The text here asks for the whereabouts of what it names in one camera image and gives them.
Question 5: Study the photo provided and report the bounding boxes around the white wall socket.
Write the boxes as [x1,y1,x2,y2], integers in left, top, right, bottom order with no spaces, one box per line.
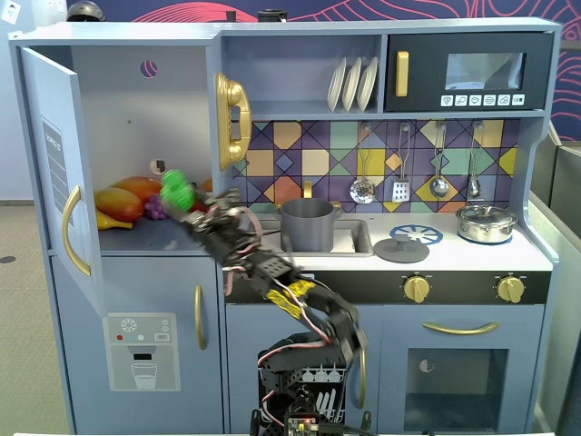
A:
[0,0,22,25]

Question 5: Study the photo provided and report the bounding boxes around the blue wooden toy kitchen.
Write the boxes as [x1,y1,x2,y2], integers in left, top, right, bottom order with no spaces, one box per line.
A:
[7,16,564,435]

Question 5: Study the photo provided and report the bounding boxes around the blue dishwasher door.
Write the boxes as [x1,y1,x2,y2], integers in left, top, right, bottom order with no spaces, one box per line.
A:
[225,302,382,433]

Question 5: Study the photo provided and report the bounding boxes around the gold oven handle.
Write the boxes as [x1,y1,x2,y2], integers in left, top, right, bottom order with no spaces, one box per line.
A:
[421,321,501,336]

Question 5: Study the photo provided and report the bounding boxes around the steel slotted spatula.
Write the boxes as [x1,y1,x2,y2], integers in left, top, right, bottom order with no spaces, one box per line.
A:
[391,123,412,203]

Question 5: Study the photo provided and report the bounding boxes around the blue oven door with window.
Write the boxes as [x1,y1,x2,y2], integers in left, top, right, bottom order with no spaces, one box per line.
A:
[380,304,545,432]

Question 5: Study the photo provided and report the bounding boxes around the yellow toy banana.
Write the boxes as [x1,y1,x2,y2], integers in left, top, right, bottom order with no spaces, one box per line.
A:
[96,211,135,232]

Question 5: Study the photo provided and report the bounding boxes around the white toy plate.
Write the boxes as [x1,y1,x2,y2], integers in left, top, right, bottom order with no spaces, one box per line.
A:
[340,56,363,113]
[356,56,379,113]
[327,56,349,114]

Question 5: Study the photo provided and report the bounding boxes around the robot controller board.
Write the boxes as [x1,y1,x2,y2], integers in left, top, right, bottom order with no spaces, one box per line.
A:
[283,411,319,436]

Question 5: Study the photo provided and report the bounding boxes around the steel skimmer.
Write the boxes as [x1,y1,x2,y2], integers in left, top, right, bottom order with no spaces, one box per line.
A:
[349,123,378,204]

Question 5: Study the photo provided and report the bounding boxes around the gray desk partition panel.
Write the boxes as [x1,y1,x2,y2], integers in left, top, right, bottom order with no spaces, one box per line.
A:
[528,120,581,436]

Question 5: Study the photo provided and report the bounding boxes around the gold toy telephone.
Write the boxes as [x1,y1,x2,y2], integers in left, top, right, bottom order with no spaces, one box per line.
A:
[214,72,253,173]

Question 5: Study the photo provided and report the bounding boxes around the steel pot with lid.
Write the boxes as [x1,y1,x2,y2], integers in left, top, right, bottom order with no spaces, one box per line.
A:
[455,203,518,244]

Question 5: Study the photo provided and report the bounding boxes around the gold stove knob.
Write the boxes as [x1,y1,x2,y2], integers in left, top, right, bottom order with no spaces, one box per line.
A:
[497,274,527,303]
[402,274,431,303]

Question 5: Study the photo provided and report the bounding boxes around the black microwave door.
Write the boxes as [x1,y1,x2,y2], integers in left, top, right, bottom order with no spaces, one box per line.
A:
[384,32,555,113]

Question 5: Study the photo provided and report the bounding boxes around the steel ladle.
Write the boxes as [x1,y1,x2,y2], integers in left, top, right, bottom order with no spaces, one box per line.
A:
[428,121,449,199]

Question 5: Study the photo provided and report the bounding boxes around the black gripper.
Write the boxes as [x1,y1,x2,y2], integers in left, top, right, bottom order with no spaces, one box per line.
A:
[170,185,263,256]

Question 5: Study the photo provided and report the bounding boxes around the gold curved cabinet door handle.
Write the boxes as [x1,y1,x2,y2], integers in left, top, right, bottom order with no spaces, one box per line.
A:
[62,184,93,277]

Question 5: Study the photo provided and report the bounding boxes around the gold straight door handle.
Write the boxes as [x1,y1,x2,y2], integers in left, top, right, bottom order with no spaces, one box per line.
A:
[193,283,208,351]

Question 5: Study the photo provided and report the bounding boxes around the blue shopping list cabinet door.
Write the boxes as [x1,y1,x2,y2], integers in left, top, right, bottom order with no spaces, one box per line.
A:
[18,45,108,319]

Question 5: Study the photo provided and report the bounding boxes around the black cylindrical object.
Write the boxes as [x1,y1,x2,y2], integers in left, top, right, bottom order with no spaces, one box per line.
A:
[257,8,291,23]

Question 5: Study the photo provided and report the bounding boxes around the gray plastic pot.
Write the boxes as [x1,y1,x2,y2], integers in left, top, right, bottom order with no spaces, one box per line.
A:
[273,198,342,253]

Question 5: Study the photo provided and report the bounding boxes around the purple toy grapes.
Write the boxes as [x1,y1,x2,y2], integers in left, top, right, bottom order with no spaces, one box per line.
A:
[143,193,172,223]

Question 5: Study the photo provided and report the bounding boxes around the steel spoon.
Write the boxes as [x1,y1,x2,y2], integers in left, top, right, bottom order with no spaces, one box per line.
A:
[467,121,485,199]

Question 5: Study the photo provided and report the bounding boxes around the gold dishwasher handle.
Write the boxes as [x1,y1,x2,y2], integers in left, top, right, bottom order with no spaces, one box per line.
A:
[356,344,368,410]

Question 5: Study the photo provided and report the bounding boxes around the gray pot lid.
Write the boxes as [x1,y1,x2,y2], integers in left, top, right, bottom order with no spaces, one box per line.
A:
[373,234,430,263]

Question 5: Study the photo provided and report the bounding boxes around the gray toy sink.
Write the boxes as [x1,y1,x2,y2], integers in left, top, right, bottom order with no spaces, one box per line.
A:
[253,219,376,258]

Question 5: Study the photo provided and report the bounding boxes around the orange red toy mango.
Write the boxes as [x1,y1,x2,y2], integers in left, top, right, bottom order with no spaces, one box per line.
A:
[110,176,163,205]
[94,187,145,223]

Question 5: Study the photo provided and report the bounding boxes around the gold microwave handle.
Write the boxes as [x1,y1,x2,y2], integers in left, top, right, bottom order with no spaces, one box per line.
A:
[394,50,409,98]

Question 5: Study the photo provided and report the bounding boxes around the blue ice dispenser door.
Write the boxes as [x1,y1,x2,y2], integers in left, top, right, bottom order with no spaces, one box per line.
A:
[52,254,226,435]

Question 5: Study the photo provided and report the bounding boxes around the black helmet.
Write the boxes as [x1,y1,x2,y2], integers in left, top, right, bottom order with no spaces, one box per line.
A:
[66,0,106,23]

